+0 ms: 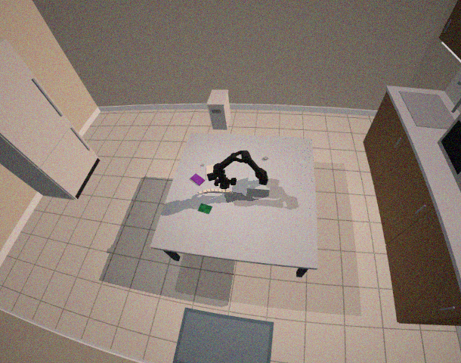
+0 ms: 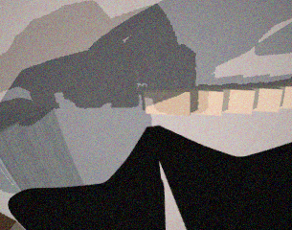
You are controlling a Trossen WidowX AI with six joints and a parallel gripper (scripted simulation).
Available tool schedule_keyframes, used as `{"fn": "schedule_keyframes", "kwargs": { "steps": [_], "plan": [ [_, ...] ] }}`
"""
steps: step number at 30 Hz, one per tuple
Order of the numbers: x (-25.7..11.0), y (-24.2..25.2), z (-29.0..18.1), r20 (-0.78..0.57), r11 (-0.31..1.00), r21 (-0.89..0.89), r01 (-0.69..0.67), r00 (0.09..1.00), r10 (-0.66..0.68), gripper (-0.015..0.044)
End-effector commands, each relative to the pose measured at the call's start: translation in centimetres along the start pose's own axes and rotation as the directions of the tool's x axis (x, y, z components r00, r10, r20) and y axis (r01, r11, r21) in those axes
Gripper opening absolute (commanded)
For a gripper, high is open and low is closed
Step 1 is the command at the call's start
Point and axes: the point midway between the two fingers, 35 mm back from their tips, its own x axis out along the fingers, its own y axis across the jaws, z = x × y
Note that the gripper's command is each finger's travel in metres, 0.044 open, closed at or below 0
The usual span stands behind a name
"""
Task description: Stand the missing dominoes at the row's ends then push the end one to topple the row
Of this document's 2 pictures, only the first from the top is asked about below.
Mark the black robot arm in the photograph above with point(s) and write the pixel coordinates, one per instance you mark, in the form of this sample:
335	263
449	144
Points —
218	169

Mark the green flat rectangular block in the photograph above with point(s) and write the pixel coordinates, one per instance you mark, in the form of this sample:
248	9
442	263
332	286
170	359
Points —
204	208

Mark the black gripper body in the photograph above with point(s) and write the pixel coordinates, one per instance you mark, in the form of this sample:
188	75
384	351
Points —
231	182

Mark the beige flat slab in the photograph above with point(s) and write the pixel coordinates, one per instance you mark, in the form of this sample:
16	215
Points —
209	169

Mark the purple flat bar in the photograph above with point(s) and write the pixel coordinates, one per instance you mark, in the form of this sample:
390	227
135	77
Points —
196	178

